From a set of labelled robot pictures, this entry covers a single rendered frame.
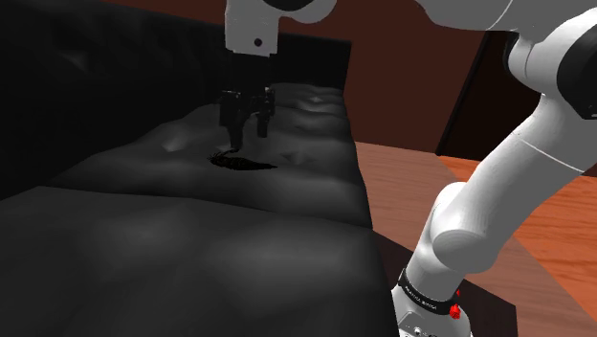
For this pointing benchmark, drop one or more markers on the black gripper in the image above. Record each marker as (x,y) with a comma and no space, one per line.
(251,74)

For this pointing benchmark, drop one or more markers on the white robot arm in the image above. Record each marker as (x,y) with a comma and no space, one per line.
(503,172)

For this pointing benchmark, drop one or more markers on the black slender feathery object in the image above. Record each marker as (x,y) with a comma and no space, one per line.
(240,163)

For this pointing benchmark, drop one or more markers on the dark grey sofa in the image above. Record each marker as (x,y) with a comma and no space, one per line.
(186,252)

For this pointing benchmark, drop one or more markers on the dark door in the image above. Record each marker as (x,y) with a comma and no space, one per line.
(489,116)

